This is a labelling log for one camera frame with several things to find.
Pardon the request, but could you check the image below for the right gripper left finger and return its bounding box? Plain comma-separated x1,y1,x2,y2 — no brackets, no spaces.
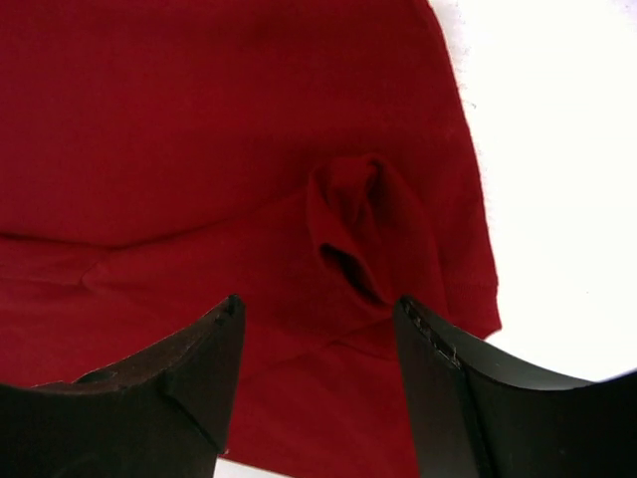
1,295,246,477

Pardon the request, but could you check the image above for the red t shirt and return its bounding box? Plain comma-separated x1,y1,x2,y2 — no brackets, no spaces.
1,1,501,477

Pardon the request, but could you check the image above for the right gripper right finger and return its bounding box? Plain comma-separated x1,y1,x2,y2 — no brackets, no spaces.
393,296,636,478

